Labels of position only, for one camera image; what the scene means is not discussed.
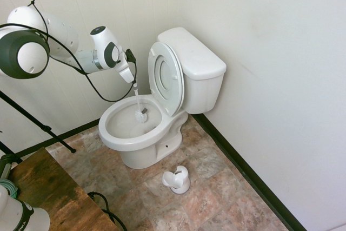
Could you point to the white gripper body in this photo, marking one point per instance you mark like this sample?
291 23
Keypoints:
125 72

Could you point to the white toilet brush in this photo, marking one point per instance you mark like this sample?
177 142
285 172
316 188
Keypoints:
138 101

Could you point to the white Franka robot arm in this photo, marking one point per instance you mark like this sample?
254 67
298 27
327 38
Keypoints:
32 52

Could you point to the white toilet seat and lid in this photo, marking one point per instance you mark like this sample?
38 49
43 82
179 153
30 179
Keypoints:
173 79

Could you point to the white toilet bowl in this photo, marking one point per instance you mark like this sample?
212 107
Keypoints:
127 140

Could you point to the white toilet brush holder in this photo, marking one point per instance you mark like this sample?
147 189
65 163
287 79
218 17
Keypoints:
177 182

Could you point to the dark wooden table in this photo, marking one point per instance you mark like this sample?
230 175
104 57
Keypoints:
54 193

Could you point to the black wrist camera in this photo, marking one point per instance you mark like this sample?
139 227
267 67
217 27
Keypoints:
130 55

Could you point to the black camera tripod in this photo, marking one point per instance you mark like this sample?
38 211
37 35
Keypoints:
29 117

